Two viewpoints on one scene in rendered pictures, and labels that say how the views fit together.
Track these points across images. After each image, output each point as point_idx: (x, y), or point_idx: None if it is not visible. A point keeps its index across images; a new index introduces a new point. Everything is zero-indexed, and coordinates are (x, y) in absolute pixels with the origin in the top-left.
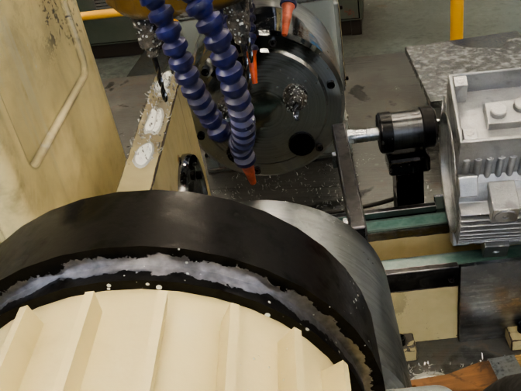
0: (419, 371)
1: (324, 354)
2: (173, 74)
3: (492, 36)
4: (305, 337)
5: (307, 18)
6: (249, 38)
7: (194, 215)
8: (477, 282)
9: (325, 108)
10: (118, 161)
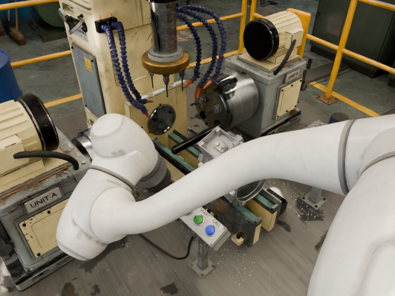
0: None
1: (34, 126)
2: (183, 81)
3: None
4: (32, 123)
5: (244, 87)
6: (182, 84)
7: (33, 102)
8: None
9: (225, 117)
10: None
